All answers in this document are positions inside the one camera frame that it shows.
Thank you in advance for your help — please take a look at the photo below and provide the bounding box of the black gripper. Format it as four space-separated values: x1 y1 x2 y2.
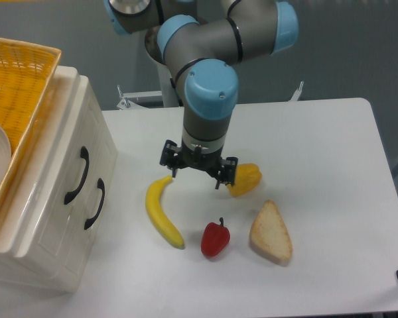
160 140 238 189

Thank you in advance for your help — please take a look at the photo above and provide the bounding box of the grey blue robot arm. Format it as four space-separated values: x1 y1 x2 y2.
105 1 299 185

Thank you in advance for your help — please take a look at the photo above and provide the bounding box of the white drawer cabinet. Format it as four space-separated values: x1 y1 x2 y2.
0 66 117 292

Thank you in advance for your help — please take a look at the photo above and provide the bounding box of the yellow bell pepper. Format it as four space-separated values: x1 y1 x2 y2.
227 163 262 197

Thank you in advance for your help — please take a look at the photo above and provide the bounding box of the yellow banana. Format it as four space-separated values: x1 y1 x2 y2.
145 176 184 249

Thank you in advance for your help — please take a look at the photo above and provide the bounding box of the red bell pepper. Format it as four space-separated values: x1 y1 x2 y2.
200 217 231 258

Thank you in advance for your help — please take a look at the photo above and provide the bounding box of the slice of bread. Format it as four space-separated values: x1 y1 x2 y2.
249 200 293 266

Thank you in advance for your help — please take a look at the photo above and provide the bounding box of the yellow woven basket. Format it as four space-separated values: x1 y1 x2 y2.
0 38 62 208

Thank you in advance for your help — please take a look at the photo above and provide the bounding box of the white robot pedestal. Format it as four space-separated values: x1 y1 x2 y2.
116 26 186 111

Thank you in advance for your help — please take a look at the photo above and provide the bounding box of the black lower drawer handle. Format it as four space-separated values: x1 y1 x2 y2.
84 178 106 231

